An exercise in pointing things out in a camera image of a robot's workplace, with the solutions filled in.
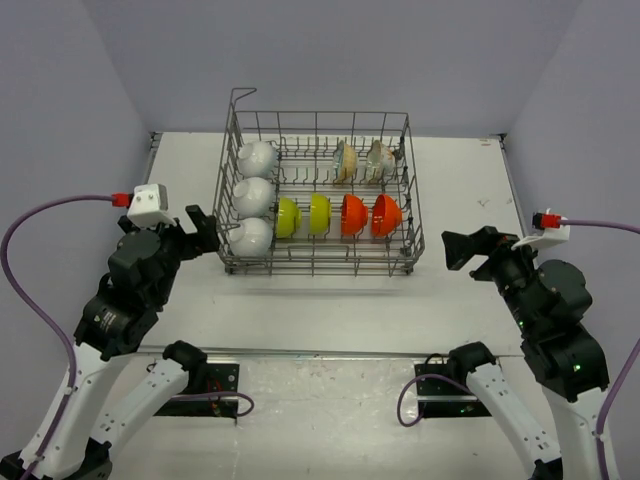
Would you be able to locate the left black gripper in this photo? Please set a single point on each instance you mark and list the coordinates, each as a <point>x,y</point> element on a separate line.
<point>206,239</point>

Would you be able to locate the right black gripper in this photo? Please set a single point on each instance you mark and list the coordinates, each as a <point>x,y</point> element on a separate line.
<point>459,246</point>

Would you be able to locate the lime green bowl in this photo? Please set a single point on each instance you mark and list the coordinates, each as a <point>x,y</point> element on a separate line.
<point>289,218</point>
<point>320,214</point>

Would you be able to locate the blue yellow patterned bowl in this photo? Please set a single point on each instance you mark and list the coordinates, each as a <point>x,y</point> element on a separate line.
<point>344,162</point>

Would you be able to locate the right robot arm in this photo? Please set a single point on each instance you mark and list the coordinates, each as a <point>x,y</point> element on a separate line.
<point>548,302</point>

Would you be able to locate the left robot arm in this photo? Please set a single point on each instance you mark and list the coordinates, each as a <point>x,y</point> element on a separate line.
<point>79,438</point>

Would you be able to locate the white bowl front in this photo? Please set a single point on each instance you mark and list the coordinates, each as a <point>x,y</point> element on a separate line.
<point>251,238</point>

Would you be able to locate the white bowl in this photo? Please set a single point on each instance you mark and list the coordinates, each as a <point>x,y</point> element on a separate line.
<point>252,197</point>
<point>251,238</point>
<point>256,159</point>

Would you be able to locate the white bowl middle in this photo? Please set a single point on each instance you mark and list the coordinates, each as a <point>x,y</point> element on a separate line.
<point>252,197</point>

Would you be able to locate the white bowl back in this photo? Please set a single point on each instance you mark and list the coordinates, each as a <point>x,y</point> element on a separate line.
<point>256,159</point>

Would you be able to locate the orange flower patterned bowl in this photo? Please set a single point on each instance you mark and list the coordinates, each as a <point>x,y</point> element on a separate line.
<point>380,162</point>

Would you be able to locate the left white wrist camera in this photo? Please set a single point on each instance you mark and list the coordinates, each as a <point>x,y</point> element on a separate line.
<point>150,207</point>

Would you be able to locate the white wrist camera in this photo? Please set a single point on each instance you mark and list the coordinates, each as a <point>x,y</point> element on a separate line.
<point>550,232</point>
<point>150,207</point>

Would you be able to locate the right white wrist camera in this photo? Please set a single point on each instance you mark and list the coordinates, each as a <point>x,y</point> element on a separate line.
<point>550,232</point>

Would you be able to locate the grey wire dish rack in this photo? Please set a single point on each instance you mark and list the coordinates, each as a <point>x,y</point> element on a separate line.
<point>343,191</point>

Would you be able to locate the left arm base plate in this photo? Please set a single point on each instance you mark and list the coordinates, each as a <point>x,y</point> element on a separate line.
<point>217,377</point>

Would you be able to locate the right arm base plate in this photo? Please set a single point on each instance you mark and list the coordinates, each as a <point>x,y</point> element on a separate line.
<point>438,399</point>

